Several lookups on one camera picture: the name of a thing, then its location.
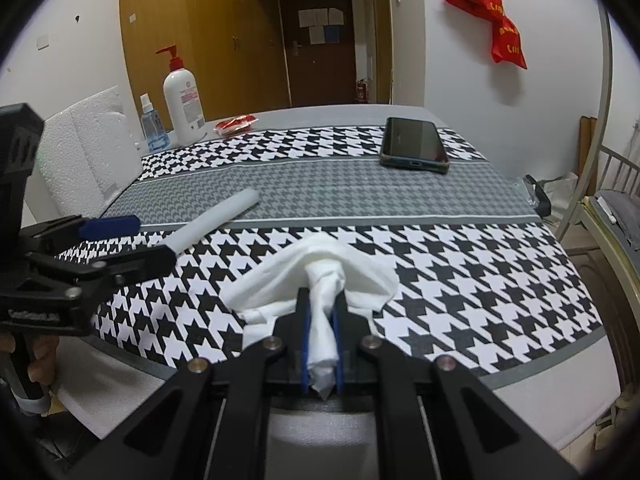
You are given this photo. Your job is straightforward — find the wooden doorway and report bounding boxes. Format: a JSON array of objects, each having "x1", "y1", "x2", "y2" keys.
[{"x1": 369, "y1": 0, "x2": 396, "y2": 105}]

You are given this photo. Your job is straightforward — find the white foam box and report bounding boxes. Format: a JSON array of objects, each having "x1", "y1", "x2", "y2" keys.
[{"x1": 37, "y1": 84, "x2": 139, "y2": 214}]

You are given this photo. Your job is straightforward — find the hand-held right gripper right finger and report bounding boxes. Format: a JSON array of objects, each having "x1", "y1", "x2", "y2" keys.
[{"x1": 330, "y1": 292, "x2": 584, "y2": 480}]

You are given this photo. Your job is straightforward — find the white tissue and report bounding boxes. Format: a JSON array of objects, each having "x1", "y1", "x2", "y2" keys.
[{"x1": 227, "y1": 232, "x2": 399, "y2": 401}]

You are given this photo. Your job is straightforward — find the wooden planks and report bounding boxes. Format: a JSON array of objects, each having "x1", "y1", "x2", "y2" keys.
[{"x1": 577, "y1": 116, "x2": 599, "y2": 182}]

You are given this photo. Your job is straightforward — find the person's left hand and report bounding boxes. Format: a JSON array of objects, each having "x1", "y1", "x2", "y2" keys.
[{"x1": 26, "y1": 334, "x2": 62, "y2": 387}]

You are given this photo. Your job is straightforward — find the black smartphone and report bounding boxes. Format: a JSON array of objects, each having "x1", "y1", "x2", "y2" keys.
[{"x1": 378, "y1": 116, "x2": 450, "y2": 175}]

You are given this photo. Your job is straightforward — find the blue spray bottle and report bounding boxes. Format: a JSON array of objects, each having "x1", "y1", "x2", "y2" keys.
[{"x1": 138, "y1": 93, "x2": 169, "y2": 152}]

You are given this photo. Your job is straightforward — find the black plastic object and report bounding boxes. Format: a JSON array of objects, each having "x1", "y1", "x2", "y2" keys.
[{"x1": 522, "y1": 173, "x2": 552, "y2": 219}]

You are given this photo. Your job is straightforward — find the metal bunk bed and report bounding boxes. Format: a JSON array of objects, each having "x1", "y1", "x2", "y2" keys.
[{"x1": 554, "y1": 7, "x2": 640, "y2": 273}]

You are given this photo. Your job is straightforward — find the brown door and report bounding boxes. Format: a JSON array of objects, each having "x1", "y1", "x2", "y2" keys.
[{"x1": 278, "y1": 0, "x2": 357, "y2": 109}]

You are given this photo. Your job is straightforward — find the grey bedding cloth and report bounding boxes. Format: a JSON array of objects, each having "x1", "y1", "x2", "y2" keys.
[{"x1": 594, "y1": 188, "x2": 640, "y2": 252}]

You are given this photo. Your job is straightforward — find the white plastic bag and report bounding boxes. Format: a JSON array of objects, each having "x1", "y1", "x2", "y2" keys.
[{"x1": 542, "y1": 172, "x2": 581, "y2": 222}]

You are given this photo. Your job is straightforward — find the houndstooth tablecloth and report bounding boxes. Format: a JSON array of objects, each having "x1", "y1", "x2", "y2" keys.
[{"x1": 55, "y1": 122, "x2": 607, "y2": 392}]

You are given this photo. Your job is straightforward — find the wooden wardrobe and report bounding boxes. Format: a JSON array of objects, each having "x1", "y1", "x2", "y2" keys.
[{"x1": 118, "y1": 0, "x2": 292, "y2": 132}]

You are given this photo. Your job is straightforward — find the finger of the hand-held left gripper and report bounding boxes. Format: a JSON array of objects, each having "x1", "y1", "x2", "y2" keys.
[
  {"x1": 25, "y1": 244, "x2": 177, "y2": 292},
  {"x1": 20, "y1": 214, "x2": 142, "y2": 252}
]

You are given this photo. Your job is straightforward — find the white foam tube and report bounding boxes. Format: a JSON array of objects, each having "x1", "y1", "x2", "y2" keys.
[{"x1": 167, "y1": 188, "x2": 260, "y2": 256}]

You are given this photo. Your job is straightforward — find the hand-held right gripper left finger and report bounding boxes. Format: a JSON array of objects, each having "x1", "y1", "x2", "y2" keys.
[{"x1": 65, "y1": 287, "x2": 314, "y2": 480}]

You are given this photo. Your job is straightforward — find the white pump bottle red cap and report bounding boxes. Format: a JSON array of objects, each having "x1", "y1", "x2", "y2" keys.
[{"x1": 154, "y1": 44, "x2": 207, "y2": 145}]

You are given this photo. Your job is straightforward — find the red snack packet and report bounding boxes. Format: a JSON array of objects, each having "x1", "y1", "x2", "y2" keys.
[{"x1": 213, "y1": 114, "x2": 260, "y2": 136}]

